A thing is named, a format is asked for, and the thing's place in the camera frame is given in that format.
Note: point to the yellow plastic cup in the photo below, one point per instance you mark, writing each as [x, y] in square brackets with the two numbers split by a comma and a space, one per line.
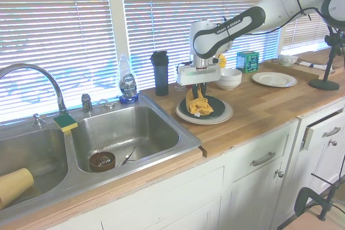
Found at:
[14, 187]

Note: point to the beige dinner plate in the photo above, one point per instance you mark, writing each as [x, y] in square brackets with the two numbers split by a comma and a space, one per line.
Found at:
[205, 121]

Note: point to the orange terry towel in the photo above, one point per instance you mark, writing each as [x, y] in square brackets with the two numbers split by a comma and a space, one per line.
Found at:
[199, 106]

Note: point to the black round-base camera stand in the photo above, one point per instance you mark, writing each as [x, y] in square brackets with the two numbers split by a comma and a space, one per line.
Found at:
[323, 83]

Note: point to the metal tongs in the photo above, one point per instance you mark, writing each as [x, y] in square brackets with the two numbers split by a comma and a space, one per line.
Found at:
[128, 156]

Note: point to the white kitchen base cabinet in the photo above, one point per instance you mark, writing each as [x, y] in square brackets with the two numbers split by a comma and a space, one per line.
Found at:
[161, 200]

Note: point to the teal cardboard box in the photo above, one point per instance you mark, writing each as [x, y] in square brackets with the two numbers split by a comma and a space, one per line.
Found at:
[248, 63]

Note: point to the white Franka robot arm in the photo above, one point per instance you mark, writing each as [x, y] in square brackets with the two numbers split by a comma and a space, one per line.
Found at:
[283, 1]

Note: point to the white patterned bowl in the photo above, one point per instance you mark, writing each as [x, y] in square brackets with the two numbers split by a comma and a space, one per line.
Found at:
[288, 60]

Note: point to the yellow and green sponge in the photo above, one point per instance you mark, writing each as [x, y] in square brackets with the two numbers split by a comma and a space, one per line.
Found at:
[65, 123]

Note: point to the rolled white napkin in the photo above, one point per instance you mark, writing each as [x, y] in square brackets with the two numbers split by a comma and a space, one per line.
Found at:
[312, 65]

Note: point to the wooden tray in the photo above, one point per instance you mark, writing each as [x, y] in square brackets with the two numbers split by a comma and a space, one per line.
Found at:
[302, 72]

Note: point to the chrome gooseneck faucet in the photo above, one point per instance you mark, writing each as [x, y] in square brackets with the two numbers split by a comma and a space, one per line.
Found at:
[55, 84]

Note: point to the clear glass goblet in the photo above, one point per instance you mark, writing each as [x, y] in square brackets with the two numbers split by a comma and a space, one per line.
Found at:
[180, 87]

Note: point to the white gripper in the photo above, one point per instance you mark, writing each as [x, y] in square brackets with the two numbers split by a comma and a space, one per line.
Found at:
[199, 75]

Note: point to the brown ceramic bowl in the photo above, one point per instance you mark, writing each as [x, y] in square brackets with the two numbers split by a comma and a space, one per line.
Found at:
[93, 164]

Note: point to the chrome sink knob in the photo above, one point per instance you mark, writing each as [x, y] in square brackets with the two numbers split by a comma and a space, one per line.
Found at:
[37, 121]

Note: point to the small metal whisk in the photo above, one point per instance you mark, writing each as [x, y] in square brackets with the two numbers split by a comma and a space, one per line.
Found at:
[103, 161]

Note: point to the white window blind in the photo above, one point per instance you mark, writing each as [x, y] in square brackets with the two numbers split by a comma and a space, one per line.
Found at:
[296, 38]
[54, 25]
[161, 12]

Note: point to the dark blue plate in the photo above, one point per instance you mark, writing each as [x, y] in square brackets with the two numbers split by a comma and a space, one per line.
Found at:
[219, 106]

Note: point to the white ceramic bowl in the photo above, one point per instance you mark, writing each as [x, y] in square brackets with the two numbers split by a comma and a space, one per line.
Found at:
[229, 86]
[233, 76]

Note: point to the dark C-clamp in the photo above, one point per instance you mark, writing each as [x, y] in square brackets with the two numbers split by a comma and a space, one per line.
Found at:
[304, 200]

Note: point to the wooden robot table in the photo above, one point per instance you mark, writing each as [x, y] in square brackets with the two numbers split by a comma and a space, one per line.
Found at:
[318, 223]

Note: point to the black shaker bottle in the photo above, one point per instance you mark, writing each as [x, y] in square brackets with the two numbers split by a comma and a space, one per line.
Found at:
[161, 76]

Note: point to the stainless steel double sink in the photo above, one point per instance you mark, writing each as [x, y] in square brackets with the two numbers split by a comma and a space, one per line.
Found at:
[121, 133]

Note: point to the small yellow object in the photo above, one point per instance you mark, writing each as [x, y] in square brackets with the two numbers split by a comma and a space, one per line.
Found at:
[221, 61]

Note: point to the white dinner plate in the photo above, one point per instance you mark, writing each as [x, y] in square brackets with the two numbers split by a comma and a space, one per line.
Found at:
[275, 79]

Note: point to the clear Dawn soap bottle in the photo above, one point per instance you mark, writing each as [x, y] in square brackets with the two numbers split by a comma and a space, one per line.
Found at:
[128, 84]

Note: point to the round metal cabinet knob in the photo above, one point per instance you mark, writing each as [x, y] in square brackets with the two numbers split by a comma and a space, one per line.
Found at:
[333, 143]
[279, 173]

